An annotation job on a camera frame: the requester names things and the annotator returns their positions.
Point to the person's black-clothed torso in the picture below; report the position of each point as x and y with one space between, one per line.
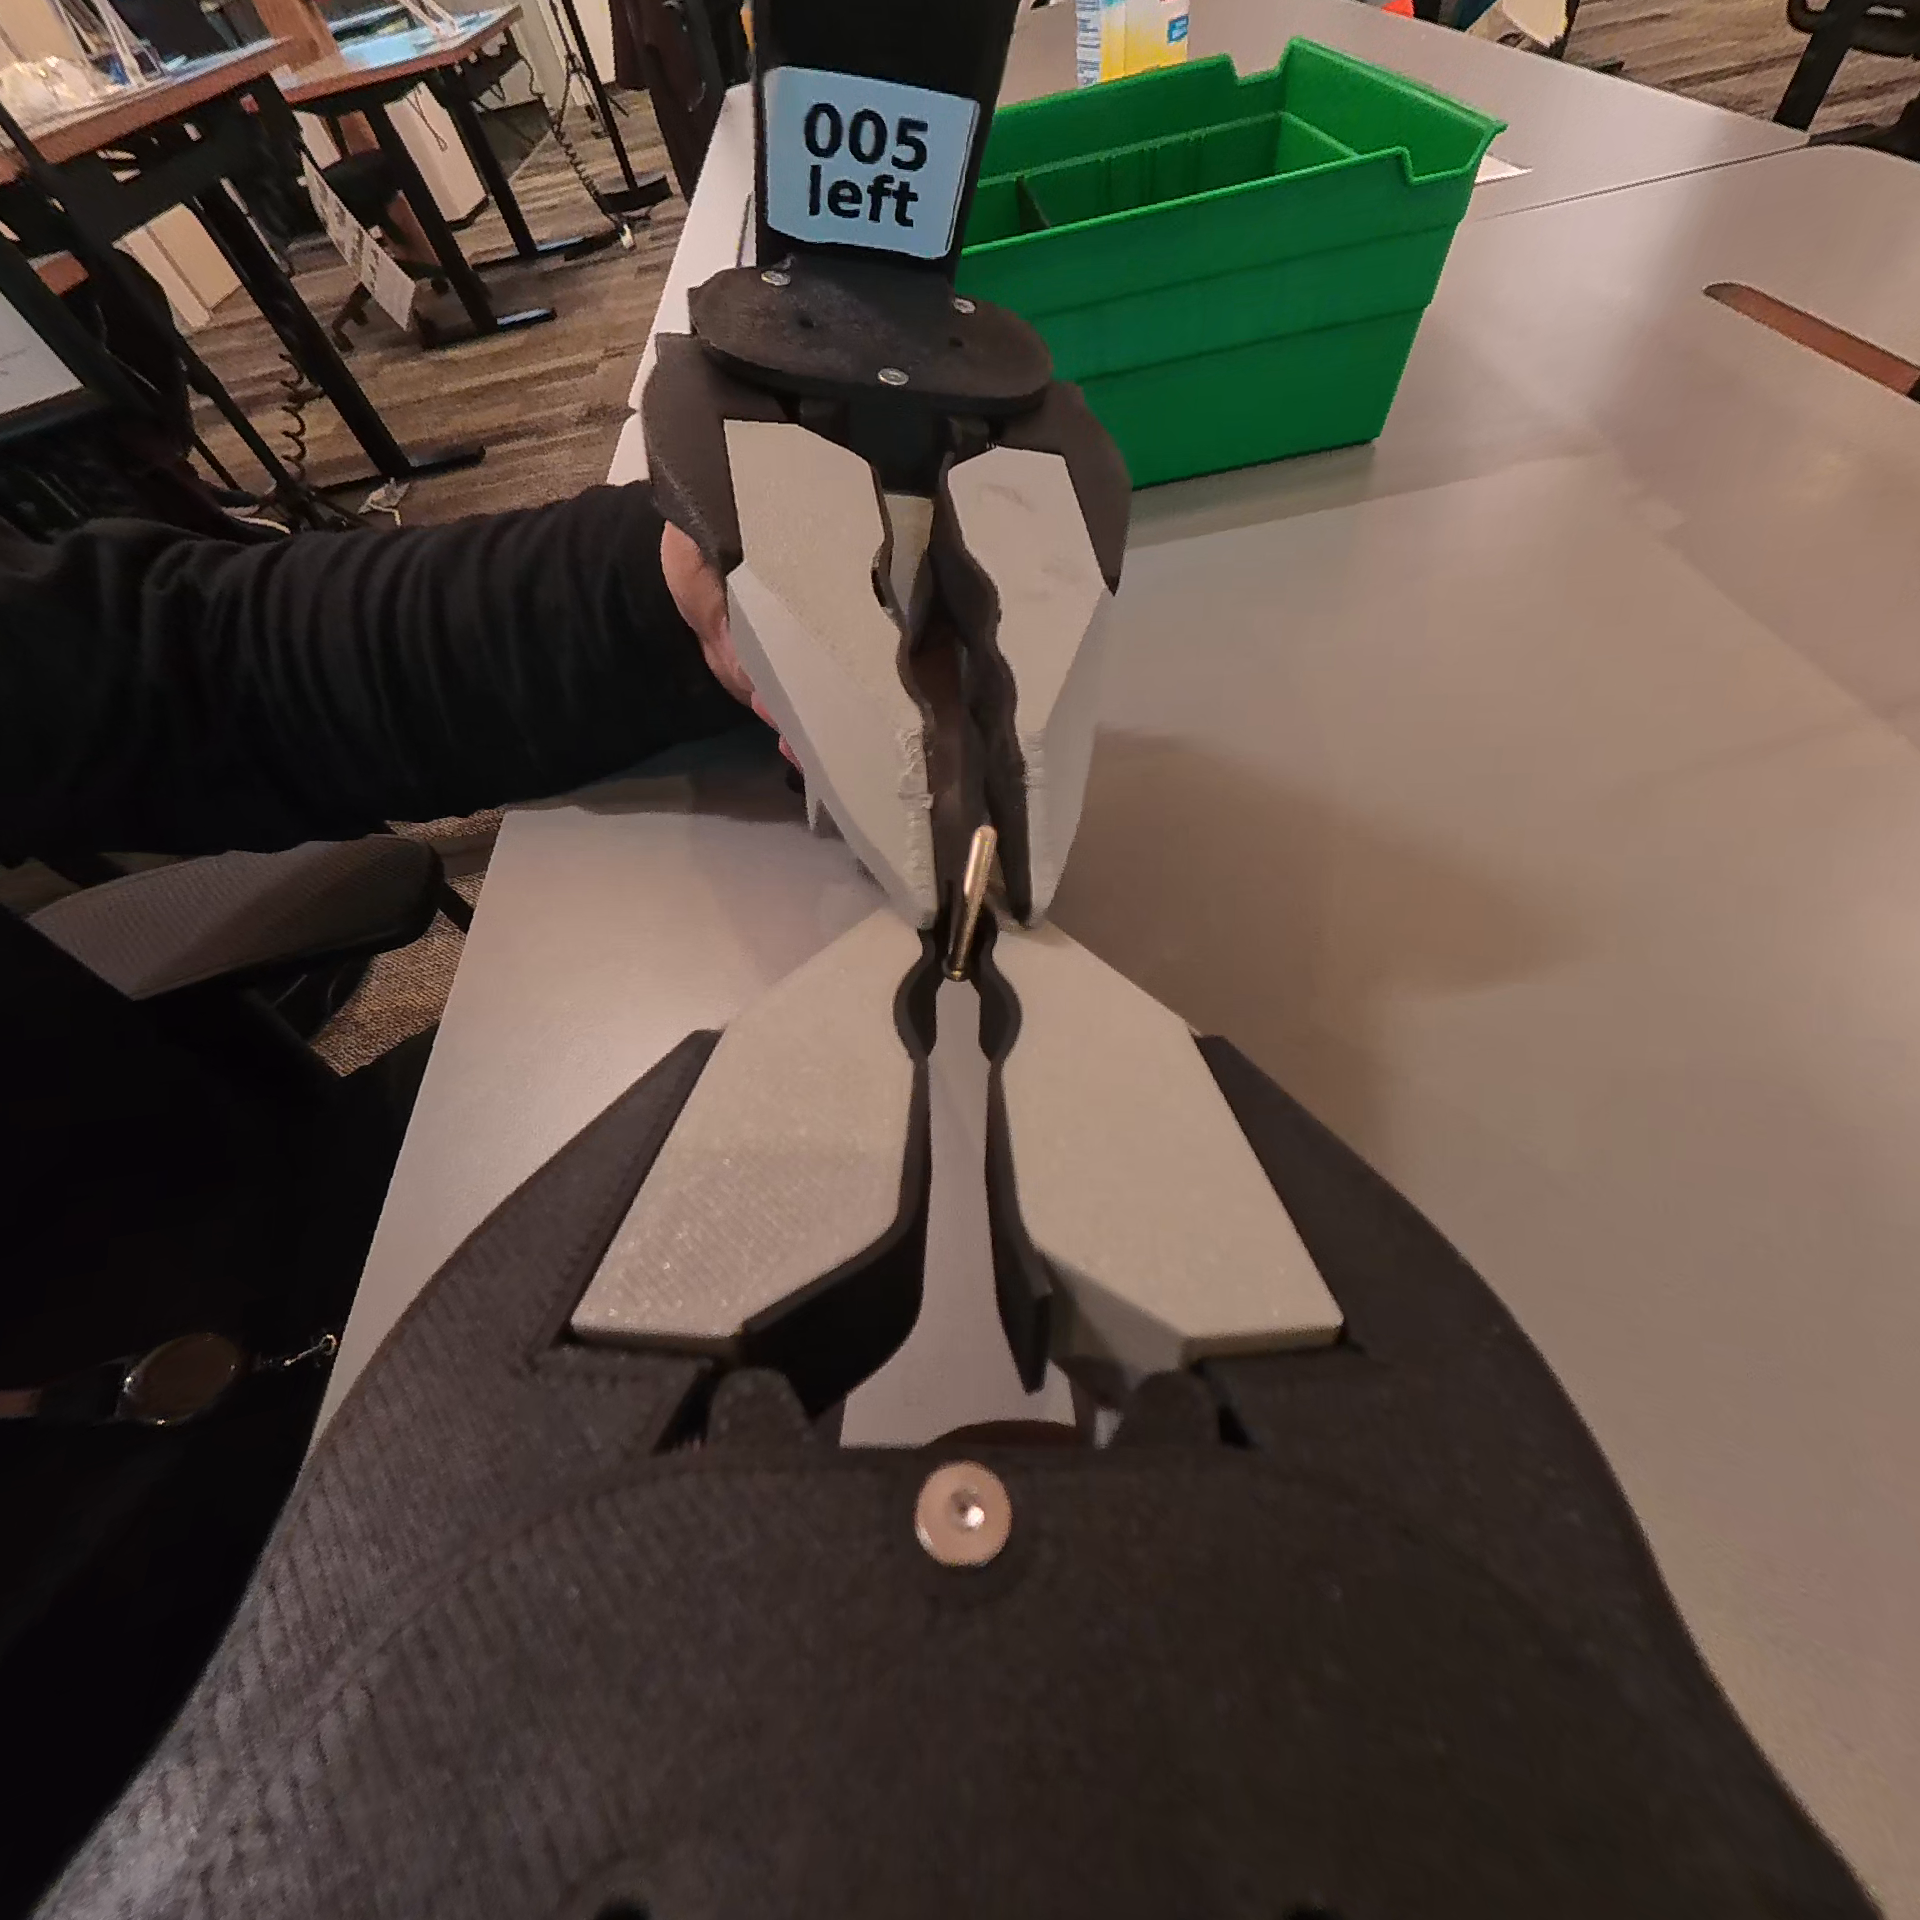
119 1575

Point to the brown table black legs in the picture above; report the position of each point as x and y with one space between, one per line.
150 105
405 60

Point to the green plastic bin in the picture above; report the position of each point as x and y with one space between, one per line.
1244 346

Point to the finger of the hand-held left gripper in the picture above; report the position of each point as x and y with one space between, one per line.
1050 629
809 629

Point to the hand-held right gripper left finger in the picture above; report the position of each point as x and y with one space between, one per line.
764 1185

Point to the person's left hand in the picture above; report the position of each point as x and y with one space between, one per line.
702 616

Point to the silver metal pin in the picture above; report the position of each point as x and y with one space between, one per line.
973 891

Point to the grey mesh office chair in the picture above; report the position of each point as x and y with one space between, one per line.
225 914

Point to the white paper sheet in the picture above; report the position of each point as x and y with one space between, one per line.
1501 168

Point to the badge reel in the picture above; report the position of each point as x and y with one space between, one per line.
189 1376

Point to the person's left forearm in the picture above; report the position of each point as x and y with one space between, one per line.
376 661

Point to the white hanging tag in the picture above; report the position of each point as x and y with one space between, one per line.
376 264

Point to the black office chair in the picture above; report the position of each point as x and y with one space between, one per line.
1853 53

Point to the yellow blue container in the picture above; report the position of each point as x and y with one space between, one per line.
1133 37

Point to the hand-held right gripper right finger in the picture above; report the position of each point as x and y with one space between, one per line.
1170 1185

